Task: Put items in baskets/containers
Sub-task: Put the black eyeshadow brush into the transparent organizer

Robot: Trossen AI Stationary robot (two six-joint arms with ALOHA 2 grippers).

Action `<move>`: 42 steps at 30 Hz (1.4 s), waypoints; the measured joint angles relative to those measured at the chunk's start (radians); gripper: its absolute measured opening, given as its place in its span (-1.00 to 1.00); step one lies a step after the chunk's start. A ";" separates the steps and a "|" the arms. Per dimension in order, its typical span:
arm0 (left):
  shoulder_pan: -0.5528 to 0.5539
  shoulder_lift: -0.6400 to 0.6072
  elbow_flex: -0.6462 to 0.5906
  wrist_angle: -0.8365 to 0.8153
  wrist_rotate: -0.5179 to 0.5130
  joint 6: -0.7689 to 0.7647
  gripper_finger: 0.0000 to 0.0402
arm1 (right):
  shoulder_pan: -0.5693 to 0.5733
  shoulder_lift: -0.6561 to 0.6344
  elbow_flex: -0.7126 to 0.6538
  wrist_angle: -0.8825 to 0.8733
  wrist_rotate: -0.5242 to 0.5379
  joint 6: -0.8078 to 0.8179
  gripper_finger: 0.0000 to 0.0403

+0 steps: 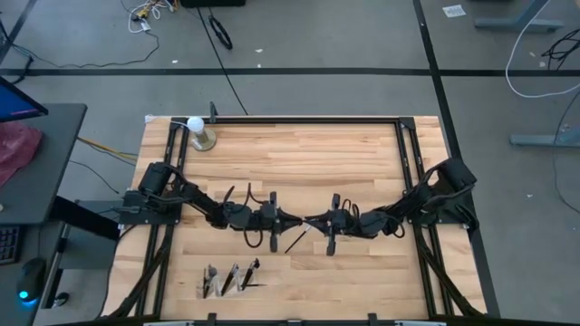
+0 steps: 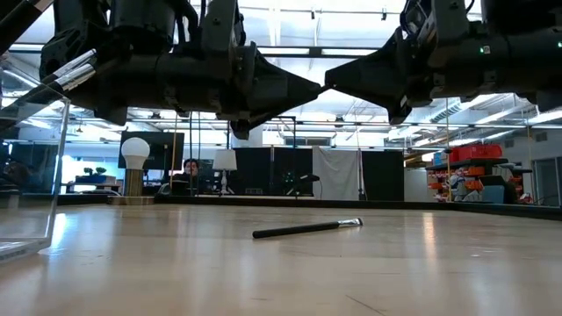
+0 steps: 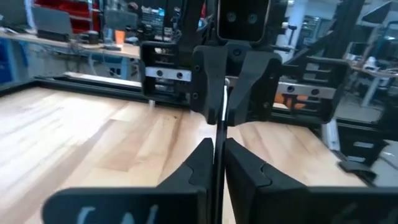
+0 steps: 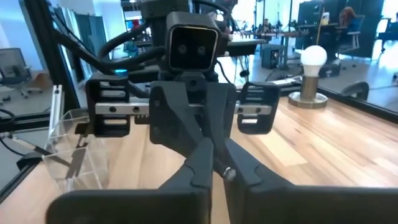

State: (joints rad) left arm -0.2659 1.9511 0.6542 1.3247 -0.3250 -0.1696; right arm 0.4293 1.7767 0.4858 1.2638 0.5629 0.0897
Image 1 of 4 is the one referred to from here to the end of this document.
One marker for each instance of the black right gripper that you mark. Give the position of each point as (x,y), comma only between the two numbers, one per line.
(342,223)

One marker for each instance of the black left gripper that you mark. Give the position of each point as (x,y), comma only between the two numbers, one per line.
(272,219)

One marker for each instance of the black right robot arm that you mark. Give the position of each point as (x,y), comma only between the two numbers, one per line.
(421,199)

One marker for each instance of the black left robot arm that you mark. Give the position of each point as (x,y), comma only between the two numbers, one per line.
(199,201)

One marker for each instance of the black wide head makeup brush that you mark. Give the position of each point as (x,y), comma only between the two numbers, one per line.
(250,274)

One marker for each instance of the fluffy grey bristle makeup brush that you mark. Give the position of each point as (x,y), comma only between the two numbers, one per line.
(212,271)

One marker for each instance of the black clamp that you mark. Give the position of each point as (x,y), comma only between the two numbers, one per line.
(373,319)
(211,319)

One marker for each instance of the white bulb brass base lamp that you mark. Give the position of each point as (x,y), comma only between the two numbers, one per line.
(201,136)

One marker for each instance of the black desk crossbeam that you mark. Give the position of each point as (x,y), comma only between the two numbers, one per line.
(86,219)

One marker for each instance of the black box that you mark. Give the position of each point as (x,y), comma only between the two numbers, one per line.
(213,3)

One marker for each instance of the blue-grey table foot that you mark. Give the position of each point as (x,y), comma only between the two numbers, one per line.
(521,22)
(539,139)

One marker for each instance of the black caster wheel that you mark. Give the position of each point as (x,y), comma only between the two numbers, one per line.
(61,299)

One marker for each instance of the black desk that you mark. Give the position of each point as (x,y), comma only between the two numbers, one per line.
(54,158)

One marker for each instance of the white paper label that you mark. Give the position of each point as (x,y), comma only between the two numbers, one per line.
(454,11)

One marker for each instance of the black computer mouse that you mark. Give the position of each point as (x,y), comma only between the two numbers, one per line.
(31,276)

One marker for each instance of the black keyboard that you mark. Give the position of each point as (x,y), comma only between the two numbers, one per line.
(9,244)

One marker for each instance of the pink cloth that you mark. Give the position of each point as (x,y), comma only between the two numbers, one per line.
(16,147)

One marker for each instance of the dark grey lower desk shelf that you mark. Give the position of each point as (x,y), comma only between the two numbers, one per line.
(9,290)

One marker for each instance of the computer monitor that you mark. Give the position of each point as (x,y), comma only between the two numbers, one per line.
(13,104)

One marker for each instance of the black clamp post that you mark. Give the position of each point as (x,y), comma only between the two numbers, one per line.
(213,113)

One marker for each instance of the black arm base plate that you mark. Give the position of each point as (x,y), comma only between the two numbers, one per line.
(136,219)
(455,216)

